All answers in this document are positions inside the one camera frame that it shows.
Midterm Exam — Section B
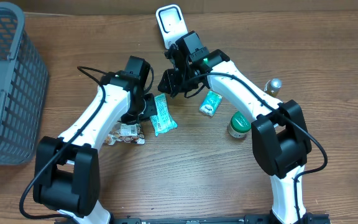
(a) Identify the yellow dish soap bottle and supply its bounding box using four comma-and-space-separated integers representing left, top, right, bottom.
264, 78, 282, 97

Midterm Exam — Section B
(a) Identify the white barcode scanner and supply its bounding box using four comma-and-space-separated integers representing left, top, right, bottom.
155, 4, 188, 50

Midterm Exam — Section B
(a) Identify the green lid white jar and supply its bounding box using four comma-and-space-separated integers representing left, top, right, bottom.
227, 111, 251, 139

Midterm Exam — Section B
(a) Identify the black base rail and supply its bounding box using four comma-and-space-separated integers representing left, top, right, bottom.
54, 213, 331, 224

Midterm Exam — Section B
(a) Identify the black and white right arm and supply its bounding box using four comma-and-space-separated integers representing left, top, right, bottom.
158, 44, 311, 223

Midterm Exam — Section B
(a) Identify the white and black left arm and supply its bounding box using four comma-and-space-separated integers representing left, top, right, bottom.
27, 70, 157, 223

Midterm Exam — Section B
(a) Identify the teal snack packet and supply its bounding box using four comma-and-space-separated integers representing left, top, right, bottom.
150, 93, 178, 136

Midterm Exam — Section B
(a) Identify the grey plastic shopping basket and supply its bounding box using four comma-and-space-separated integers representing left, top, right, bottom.
0, 2, 49, 166

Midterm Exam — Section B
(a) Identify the small teal gum pack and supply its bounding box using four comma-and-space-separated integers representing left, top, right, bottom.
199, 90, 223, 117

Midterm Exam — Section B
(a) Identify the brown mushroom snack bag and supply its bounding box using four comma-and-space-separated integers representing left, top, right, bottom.
104, 122, 145, 145

